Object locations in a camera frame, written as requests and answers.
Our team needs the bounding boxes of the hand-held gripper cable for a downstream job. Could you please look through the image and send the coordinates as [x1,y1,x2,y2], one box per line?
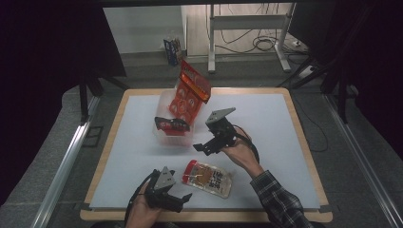
[233,123,261,165]
[124,173,157,224]

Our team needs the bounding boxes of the beige snack packet red top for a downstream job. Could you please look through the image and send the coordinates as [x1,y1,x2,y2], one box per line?
[181,159,235,200]

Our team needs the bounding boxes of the person's left hand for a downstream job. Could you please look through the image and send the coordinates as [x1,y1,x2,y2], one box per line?
[125,182,163,228]

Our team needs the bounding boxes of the white table mat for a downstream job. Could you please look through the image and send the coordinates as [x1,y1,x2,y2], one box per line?
[89,93,321,211]

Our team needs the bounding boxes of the clear plastic container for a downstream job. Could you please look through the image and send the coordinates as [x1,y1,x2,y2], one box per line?
[152,89,198,148]

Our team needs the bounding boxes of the person's right hand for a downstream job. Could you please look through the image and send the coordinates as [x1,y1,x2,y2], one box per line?
[221,125,266,179]

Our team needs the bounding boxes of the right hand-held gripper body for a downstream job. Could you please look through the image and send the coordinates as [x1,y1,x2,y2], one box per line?
[202,106,240,154]

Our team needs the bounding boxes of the blue carton box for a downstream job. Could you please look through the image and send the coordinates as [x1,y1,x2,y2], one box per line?
[163,31,186,67]

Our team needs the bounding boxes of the black stand legs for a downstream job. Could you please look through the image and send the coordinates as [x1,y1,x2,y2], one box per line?
[276,56,359,125]
[77,73,130,125]

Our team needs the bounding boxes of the black floor cables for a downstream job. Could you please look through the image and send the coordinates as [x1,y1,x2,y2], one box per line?
[218,3,297,55]

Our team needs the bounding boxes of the aluminium rail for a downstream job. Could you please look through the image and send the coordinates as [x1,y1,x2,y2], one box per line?
[29,95,102,228]
[322,93,403,228]

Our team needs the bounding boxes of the small red snack packet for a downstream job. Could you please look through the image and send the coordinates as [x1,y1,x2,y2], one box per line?
[153,116,192,137]

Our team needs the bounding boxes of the large red snack bag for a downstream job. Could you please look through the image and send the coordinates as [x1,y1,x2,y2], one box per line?
[167,59,213,127]

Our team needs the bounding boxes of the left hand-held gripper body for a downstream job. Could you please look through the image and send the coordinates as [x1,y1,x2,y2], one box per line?
[145,165,184,210]

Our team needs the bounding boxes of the white metal stand frame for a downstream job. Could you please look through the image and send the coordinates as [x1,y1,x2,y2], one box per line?
[207,3,297,74]

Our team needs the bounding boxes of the white power strip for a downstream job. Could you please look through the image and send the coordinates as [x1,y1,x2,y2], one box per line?
[297,65,318,79]

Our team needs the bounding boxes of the dark curtain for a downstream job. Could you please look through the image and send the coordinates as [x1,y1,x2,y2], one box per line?
[287,0,403,160]
[0,0,128,205]

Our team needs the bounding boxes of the thin black floor cable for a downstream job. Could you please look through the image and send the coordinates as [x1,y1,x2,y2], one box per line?
[291,93,330,153]

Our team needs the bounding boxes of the left hand-held gripper cable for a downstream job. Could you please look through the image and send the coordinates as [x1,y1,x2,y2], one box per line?
[124,173,157,224]

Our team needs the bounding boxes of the right hand-held gripper cable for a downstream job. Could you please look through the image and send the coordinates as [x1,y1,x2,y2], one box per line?
[233,123,261,165]

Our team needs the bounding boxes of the black floor frame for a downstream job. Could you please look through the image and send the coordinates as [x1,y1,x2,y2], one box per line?
[82,125,105,148]

